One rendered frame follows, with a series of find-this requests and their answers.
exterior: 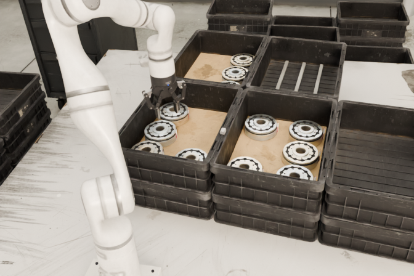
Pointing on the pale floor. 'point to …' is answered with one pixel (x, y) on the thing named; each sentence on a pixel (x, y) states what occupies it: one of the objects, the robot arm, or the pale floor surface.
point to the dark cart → (98, 28)
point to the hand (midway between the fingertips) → (167, 111)
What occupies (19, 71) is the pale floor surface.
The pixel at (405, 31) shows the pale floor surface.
